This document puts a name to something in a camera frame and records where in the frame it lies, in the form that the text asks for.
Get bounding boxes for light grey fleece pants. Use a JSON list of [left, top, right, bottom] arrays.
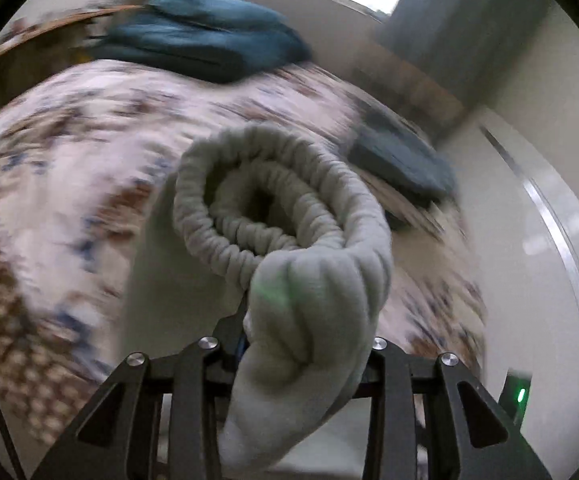
[[117, 125, 393, 476]]

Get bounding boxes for floral plaid fleece blanket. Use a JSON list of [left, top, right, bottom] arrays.
[[0, 60, 485, 444]]

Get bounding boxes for teal folded blanket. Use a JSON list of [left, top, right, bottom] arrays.
[[91, 0, 312, 84]]

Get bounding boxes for grey striped curtain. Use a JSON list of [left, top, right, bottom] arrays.
[[378, 0, 552, 106]]

